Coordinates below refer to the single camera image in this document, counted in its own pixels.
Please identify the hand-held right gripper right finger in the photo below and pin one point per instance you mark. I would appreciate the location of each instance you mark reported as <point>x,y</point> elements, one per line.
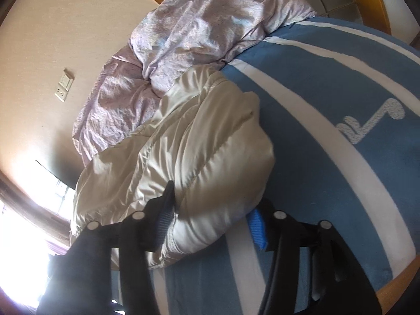
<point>257,231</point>

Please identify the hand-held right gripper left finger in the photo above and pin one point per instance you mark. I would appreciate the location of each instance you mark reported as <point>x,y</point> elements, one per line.
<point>163,224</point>

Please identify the beige puffer jacket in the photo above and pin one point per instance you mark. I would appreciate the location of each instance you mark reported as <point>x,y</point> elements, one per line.
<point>197,147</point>

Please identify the bed with blue striped sheet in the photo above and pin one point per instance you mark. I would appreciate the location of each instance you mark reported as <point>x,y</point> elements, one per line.
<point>315,131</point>

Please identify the lilac crumpled duvet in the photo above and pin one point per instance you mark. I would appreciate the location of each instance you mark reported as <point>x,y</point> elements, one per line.
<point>183,46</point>

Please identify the white wall power outlet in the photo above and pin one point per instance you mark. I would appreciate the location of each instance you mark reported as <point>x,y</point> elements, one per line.
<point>61,95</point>

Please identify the white wall light switch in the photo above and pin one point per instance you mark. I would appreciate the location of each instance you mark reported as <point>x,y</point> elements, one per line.
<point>67,80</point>

